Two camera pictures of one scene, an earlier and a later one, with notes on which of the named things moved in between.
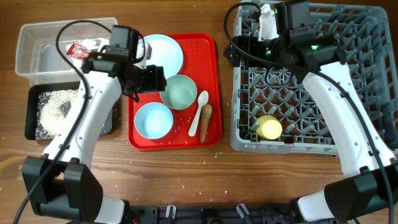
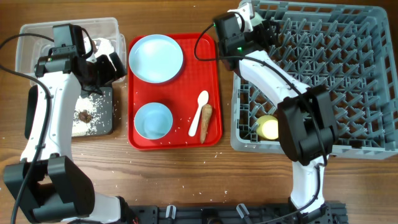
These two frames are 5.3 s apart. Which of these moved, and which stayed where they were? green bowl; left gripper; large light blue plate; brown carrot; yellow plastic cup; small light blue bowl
Moved: left gripper; green bowl
Stayed: large light blue plate; small light blue bowl; yellow plastic cup; brown carrot
